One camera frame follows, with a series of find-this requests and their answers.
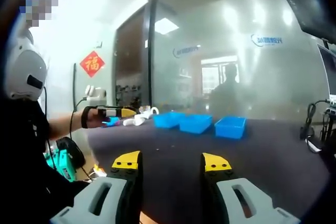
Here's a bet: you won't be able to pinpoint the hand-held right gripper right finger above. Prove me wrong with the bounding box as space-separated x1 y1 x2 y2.
199 152 301 224

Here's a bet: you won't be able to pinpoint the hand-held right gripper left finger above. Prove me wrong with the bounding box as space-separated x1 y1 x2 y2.
49 150 144 224

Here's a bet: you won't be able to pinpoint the blue plastic bin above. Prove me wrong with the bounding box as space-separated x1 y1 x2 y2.
152 111 186 130
179 113 213 135
214 115 247 140

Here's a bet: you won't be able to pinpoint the person's left hand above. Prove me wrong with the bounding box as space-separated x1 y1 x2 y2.
86 108 108 130

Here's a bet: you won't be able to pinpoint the person's right hand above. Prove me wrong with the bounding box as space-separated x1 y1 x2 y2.
139 209 153 224

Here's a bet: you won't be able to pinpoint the white plastic fittings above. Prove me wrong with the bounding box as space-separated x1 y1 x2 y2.
122 118 144 127

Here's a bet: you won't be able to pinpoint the white crumpled cloth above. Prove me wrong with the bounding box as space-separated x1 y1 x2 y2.
135 113 152 122

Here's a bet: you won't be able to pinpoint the colourful blue pink item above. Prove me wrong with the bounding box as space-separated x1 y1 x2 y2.
101 117 122 128

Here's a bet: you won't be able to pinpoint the black bag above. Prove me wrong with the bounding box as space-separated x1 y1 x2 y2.
56 136 87 169

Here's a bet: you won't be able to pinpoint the teal plastic case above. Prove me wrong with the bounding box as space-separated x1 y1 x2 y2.
49 148 78 183

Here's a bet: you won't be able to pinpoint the white chest-worn device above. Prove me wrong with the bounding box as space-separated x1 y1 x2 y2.
4 28 49 102

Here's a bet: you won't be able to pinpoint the person in black shirt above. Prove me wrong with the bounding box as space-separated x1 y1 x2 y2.
0 98 91 224

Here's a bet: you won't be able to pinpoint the small dark monitor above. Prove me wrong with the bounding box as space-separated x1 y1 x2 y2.
316 42 336 98

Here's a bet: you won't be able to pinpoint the black wall pipe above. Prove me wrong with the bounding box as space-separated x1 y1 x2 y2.
72 62 78 111

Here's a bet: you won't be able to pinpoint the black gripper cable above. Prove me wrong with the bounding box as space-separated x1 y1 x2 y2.
68 97 89 142

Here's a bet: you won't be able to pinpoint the red paper wall decoration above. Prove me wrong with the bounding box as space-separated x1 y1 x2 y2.
79 50 106 78

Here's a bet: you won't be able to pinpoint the black device cable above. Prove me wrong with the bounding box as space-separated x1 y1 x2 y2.
43 86 53 156

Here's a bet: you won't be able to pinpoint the black door frame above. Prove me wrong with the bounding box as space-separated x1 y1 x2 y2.
147 0 158 109

